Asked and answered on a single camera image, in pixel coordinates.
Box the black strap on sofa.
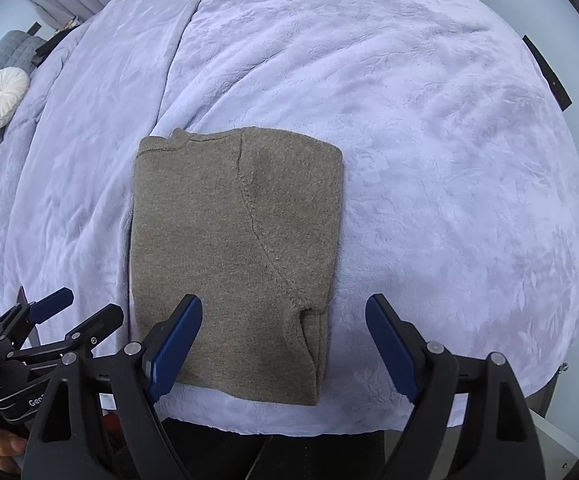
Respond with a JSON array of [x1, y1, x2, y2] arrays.
[[24, 19, 83, 68]]

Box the olive brown knit sweater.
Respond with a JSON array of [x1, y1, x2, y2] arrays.
[[130, 128, 344, 406]]

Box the person's left hand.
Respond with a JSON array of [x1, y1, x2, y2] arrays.
[[0, 429, 27, 474]]

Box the lavender plush bed blanket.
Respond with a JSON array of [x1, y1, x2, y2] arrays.
[[0, 0, 579, 437]]

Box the black bar on wall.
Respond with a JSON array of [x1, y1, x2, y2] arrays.
[[523, 35, 573, 112]]

